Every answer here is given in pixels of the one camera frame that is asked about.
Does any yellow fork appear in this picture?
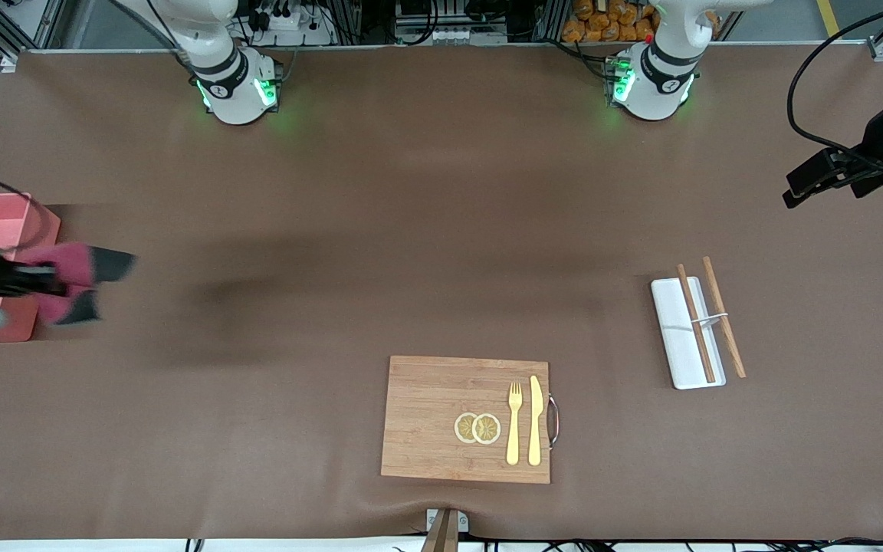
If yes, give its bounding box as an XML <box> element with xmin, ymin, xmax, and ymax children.
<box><xmin>506</xmin><ymin>382</ymin><xmax>524</xmax><ymax>466</ymax></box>

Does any bamboo cutting board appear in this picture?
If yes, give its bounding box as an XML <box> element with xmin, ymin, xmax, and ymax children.
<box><xmin>380</xmin><ymin>355</ymin><xmax>552</xmax><ymax>485</ymax></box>

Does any brown wooden chopstick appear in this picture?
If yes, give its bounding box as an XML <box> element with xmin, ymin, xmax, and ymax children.
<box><xmin>676</xmin><ymin>264</ymin><xmax>717</xmax><ymax>384</ymax></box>
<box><xmin>702</xmin><ymin>256</ymin><xmax>747</xmax><ymax>380</ymax></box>

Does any white power strip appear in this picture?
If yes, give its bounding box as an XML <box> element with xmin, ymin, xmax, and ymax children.
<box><xmin>246</xmin><ymin>0</ymin><xmax>335</xmax><ymax>47</ymax></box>

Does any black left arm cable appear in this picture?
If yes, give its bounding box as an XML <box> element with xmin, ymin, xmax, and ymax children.
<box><xmin>786</xmin><ymin>0</ymin><xmax>883</xmax><ymax>177</ymax></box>

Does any white rectangular tray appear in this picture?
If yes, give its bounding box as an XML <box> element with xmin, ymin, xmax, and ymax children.
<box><xmin>651</xmin><ymin>278</ymin><xmax>726</xmax><ymax>390</ymax></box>

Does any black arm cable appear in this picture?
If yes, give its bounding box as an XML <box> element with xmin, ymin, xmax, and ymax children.
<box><xmin>0</xmin><ymin>180</ymin><xmax>51</xmax><ymax>254</ymax></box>
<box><xmin>786</xmin><ymin>0</ymin><xmax>883</xmax><ymax>177</ymax></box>

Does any grey metal table bracket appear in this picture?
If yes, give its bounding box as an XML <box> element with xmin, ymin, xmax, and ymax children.
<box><xmin>426</xmin><ymin>509</ymin><xmax>469</xmax><ymax>533</ymax></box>

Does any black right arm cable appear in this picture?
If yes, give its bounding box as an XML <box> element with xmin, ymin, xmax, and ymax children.
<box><xmin>0</xmin><ymin>180</ymin><xmax>51</xmax><ymax>254</ymax></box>

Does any orange snack pile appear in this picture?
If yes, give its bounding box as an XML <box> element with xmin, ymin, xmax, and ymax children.
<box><xmin>562</xmin><ymin>0</ymin><xmax>721</xmax><ymax>43</ymax></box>

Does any pink plastic box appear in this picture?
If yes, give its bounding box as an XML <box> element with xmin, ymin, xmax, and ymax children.
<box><xmin>0</xmin><ymin>192</ymin><xmax>61</xmax><ymax>343</ymax></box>

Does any red and grey cloth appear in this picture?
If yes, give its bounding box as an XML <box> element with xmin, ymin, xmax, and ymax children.
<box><xmin>16</xmin><ymin>241</ymin><xmax>137</xmax><ymax>327</ymax></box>

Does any yellow knife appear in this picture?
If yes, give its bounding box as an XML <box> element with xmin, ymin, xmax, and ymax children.
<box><xmin>527</xmin><ymin>375</ymin><xmax>544</xmax><ymax>467</ymax></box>

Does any white socket bar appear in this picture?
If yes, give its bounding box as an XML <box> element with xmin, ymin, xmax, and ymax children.
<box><xmin>396</xmin><ymin>23</ymin><xmax>507</xmax><ymax>45</ymax></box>

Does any brown bar under bracket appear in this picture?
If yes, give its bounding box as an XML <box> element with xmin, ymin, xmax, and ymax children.
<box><xmin>420</xmin><ymin>510</ymin><xmax>460</xmax><ymax>552</ymax></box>

